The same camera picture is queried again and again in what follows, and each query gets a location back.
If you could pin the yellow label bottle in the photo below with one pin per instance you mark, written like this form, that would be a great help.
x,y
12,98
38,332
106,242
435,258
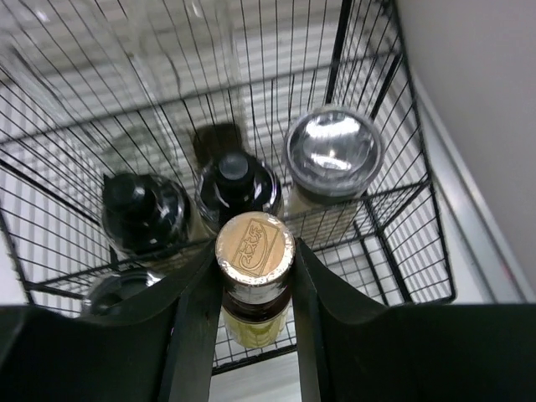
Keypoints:
x,y
255,252

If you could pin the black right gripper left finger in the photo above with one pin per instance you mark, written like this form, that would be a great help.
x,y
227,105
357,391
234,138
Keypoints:
x,y
155,346

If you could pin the glass bottle dark contents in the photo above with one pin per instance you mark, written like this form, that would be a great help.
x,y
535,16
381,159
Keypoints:
x,y
184,52

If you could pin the spice jar foil lid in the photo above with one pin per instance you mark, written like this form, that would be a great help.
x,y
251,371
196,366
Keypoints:
x,y
332,154

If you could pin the white spice jar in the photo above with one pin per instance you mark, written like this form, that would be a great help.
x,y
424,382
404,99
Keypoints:
x,y
236,183
107,291

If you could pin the brown spice jar black lid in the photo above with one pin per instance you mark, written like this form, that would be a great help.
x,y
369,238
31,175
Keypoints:
x,y
148,216

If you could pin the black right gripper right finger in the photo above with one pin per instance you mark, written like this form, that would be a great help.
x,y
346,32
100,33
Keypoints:
x,y
352,348

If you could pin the black wire basket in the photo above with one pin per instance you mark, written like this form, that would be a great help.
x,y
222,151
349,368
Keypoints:
x,y
293,57

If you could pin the glass bottle gold pourer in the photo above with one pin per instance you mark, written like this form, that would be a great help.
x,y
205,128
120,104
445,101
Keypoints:
x,y
66,56

